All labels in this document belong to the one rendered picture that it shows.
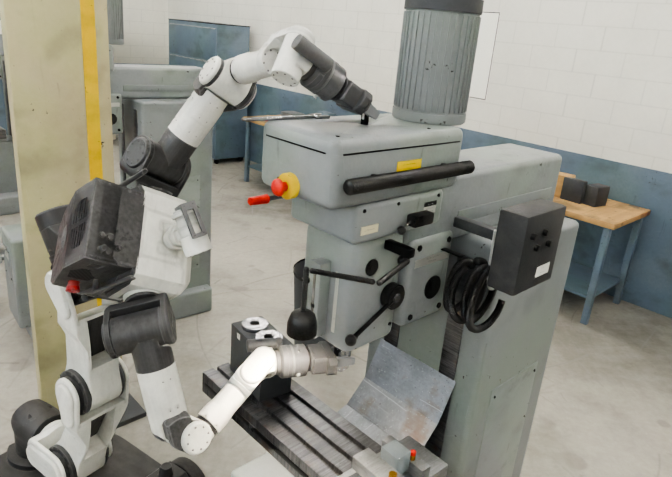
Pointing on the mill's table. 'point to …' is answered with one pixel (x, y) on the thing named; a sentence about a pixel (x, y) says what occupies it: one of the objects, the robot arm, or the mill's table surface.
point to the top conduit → (406, 177)
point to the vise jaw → (371, 465)
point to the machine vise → (422, 466)
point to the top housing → (355, 155)
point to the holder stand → (248, 329)
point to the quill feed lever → (392, 294)
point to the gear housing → (367, 215)
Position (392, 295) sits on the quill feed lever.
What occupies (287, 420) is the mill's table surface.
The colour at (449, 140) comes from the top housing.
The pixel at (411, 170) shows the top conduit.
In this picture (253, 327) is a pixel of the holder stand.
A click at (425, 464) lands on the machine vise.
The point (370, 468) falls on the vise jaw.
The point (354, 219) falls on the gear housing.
